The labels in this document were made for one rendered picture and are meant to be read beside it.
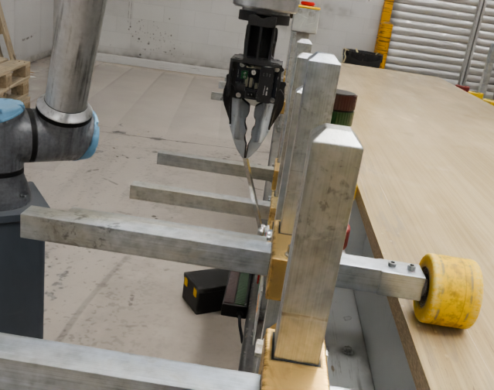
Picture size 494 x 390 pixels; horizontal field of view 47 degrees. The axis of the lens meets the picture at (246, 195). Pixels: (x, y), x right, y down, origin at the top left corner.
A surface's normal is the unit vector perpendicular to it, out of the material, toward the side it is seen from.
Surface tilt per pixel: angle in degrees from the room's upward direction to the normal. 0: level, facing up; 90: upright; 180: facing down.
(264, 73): 90
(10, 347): 0
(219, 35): 90
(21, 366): 90
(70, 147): 110
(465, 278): 37
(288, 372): 0
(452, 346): 0
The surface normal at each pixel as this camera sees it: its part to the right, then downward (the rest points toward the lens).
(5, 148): 0.59, 0.40
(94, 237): -0.07, 0.32
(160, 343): 0.14, -0.94
